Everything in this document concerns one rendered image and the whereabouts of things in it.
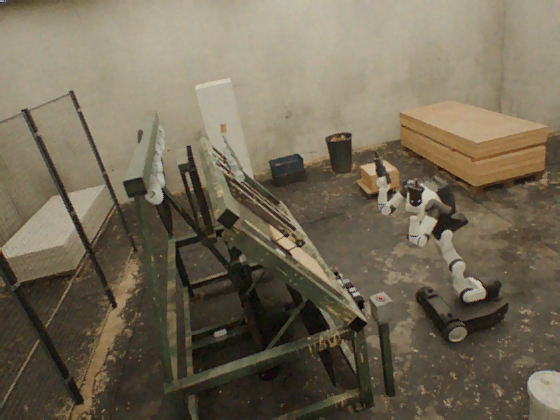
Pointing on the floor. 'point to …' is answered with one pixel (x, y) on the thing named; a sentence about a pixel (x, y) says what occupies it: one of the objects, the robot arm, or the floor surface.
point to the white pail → (544, 395)
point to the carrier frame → (318, 341)
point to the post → (386, 358)
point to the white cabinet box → (223, 118)
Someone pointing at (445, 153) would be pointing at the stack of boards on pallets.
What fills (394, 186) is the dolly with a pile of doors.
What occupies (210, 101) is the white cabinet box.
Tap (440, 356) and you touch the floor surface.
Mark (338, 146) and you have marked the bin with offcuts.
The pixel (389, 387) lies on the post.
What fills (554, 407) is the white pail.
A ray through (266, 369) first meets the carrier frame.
